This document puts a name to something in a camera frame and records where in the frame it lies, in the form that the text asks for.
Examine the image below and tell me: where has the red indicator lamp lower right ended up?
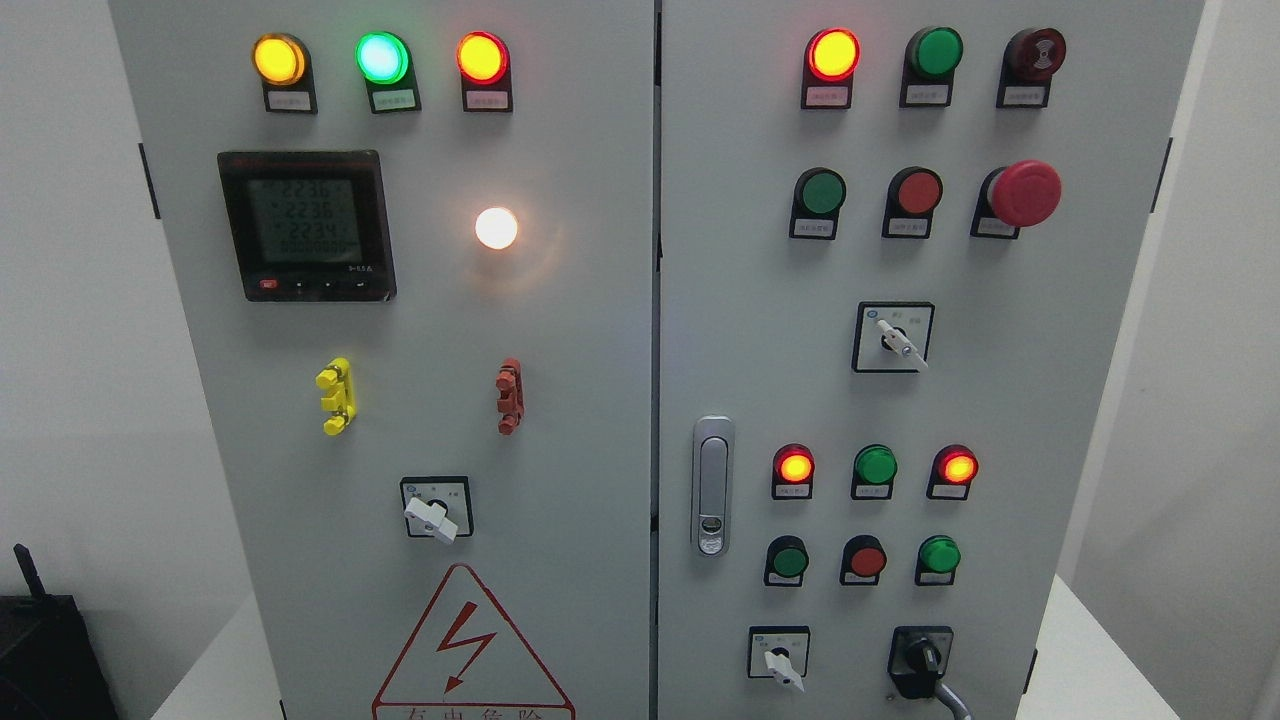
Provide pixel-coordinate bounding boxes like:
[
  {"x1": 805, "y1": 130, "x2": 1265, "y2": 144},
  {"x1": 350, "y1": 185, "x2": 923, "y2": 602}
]
[{"x1": 925, "y1": 445, "x2": 980, "y2": 501}]

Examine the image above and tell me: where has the silver door latch handle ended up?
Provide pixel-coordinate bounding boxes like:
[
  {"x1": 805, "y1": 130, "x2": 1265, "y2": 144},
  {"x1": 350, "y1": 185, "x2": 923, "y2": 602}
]
[{"x1": 690, "y1": 415, "x2": 735, "y2": 557}]

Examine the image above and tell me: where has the green indicator lamp lower middle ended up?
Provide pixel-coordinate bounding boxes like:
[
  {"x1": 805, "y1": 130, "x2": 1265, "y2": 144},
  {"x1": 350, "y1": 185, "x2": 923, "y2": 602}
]
[{"x1": 850, "y1": 445, "x2": 899, "y2": 501}]

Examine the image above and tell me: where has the green push button upper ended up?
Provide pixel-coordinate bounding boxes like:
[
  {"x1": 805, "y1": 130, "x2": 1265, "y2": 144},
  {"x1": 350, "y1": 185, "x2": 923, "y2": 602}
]
[{"x1": 788, "y1": 167, "x2": 847, "y2": 241}]

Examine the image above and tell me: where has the yellow indicator lamp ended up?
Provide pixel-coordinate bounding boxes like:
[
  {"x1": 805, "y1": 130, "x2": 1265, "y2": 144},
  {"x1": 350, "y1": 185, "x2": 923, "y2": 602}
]
[{"x1": 252, "y1": 33, "x2": 317, "y2": 115}]

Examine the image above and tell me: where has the yellow terminal connector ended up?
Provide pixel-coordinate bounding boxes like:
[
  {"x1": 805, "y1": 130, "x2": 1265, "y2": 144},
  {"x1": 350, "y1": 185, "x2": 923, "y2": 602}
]
[{"x1": 315, "y1": 356, "x2": 358, "y2": 436}]

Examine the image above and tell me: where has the red indicator lamp top right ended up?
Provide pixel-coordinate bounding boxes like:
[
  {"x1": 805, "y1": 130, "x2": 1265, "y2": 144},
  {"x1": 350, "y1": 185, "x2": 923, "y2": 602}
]
[{"x1": 800, "y1": 27, "x2": 861, "y2": 110}]

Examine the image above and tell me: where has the red push button upper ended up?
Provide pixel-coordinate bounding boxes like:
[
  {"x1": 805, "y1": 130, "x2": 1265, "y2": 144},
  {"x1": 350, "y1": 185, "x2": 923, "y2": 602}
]
[{"x1": 881, "y1": 167, "x2": 945, "y2": 240}]

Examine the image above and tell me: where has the green push button lower right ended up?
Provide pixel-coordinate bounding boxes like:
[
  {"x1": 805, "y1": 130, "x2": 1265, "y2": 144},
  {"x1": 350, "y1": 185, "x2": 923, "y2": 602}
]
[{"x1": 914, "y1": 534, "x2": 963, "y2": 587}]

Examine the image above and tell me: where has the lit green indicator lamp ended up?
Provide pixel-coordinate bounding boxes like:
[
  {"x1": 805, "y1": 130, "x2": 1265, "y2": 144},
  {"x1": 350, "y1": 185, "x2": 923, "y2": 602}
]
[{"x1": 355, "y1": 31, "x2": 422, "y2": 114}]

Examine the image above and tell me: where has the red indicator lamp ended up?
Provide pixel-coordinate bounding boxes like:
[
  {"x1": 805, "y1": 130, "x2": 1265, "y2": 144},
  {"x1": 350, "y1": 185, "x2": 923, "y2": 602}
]
[
  {"x1": 771, "y1": 443, "x2": 815, "y2": 500},
  {"x1": 925, "y1": 445, "x2": 980, "y2": 501},
  {"x1": 800, "y1": 27, "x2": 861, "y2": 110}
]

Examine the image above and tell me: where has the red push button lower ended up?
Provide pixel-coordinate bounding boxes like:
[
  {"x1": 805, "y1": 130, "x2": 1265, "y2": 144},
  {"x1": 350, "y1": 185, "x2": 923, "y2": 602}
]
[{"x1": 838, "y1": 534, "x2": 888, "y2": 585}]

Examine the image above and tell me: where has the white selector switch upper right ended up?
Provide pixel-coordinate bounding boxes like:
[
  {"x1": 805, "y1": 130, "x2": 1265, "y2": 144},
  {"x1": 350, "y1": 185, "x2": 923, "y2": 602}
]
[{"x1": 852, "y1": 301, "x2": 934, "y2": 373}]

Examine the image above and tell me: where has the red indicator lamp lower left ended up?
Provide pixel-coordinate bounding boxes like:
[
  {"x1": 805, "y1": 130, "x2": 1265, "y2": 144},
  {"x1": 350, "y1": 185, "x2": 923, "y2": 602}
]
[{"x1": 771, "y1": 443, "x2": 815, "y2": 500}]

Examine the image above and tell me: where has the white lit indicator lamp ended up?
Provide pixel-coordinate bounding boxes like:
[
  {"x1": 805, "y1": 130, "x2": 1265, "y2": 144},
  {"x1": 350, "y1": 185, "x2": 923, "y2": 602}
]
[{"x1": 474, "y1": 208, "x2": 518, "y2": 251}]

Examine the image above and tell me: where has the red terminal connector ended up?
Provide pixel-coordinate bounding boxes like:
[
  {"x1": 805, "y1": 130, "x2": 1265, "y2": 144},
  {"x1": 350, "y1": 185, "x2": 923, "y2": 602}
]
[{"x1": 495, "y1": 357, "x2": 525, "y2": 436}]

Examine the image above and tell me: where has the black device with antenna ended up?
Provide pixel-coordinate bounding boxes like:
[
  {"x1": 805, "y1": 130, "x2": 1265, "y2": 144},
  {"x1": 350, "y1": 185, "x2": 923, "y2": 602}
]
[{"x1": 1, "y1": 544, "x2": 118, "y2": 719}]

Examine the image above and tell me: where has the green push button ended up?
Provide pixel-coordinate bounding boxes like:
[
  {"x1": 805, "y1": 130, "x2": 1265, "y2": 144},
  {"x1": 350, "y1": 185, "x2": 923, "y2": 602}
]
[
  {"x1": 914, "y1": 534, "x2": 963, "y2": 587},
  {"x1": 763, "y1": 536, "x2": 810, "y2": 587},
  {"x1": 788, "y1": 167, "x2": 847, "y2": 241}
]

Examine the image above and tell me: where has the grey electrical control cabinet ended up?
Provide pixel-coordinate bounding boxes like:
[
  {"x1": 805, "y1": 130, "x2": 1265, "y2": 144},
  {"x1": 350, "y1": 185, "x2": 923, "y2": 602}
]
[{"x1": 109, "y1": 1, "x2": 1204, "y2": 719}]

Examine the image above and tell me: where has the black digital power meter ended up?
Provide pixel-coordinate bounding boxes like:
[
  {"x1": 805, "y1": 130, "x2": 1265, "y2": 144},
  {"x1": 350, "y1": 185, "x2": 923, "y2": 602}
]
[{"x1": 218, "y1": 149, "x2": 397, "y2": 302}]

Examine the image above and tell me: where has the green indicator lamp top right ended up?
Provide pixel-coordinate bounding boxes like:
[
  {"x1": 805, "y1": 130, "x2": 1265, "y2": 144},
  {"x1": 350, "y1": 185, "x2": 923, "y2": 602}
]
[{"x1": 899, "y1": 26, "x2": 964, "y2": 109}]

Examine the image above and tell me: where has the red push button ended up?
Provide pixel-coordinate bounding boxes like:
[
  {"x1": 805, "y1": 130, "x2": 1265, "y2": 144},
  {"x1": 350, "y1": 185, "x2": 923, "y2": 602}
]
[
  {"x1": 881, "y1": 167, "x2": 945, "y2": 240},
  {"x1": 838, "y1": 534, "x2": 888, "y2": 585}
]

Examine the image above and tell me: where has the dark red buzzer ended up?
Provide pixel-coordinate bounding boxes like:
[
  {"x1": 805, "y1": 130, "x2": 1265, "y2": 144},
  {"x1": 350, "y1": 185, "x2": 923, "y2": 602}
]
[{"x1": 996, "y1": 27, "x2": 1068, "y2": 109}]

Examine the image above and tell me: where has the red indicator lamp left door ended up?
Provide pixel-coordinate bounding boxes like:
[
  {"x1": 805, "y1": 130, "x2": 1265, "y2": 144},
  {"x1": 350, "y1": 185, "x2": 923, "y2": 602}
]
[{"x1": 454, "y1": 31, "x2": 513, "y2": 113}]

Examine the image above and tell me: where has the black rotary knob switch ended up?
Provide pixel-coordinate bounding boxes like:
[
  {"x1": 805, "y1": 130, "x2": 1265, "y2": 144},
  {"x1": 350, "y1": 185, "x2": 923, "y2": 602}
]
[{"x1": 887, "y1": 625, "x2": 954, "y2": 700}]

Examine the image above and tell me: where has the white selector switch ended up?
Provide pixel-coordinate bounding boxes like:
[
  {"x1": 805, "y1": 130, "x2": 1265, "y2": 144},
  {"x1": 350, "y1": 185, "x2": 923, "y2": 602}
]
[
  {"x1": 852, "y1": 301, "x2": 934, "y2": 373},
  {"x1": 748, "y1": 625, "x2": 812, "y2": 693}
]

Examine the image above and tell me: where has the white selector switch left door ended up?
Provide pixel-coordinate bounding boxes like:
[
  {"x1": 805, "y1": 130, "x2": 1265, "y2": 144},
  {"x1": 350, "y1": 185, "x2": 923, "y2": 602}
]
[{"x1": 399, "y1": 477, "x2": 474, "y2": 544}]

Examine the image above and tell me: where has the green push button lower left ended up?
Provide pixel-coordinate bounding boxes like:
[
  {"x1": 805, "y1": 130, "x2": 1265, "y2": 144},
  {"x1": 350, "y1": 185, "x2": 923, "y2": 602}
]
[{"x1": 763, "y1": 536, "x2": 810, "y2": 587}]

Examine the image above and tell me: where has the white selector switch bottom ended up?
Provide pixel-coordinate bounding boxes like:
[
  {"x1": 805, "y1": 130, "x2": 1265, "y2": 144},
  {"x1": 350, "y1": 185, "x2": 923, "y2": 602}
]
[{"x1": 748, "y1": 625, "x2": 812, "y2": 693}]

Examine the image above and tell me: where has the red high voltage warning sign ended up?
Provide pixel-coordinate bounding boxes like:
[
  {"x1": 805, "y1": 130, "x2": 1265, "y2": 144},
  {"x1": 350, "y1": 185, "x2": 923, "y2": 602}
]
[{"x1": 371, "y1": 562, "x2": 576, "y2": 719}]

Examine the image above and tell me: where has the red emergency stop mushroom button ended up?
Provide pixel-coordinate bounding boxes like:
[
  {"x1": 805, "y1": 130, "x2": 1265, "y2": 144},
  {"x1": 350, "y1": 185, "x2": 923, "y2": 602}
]
[{"x1": 970, "y1": 159, "x2": 1062, "y2": 240}]

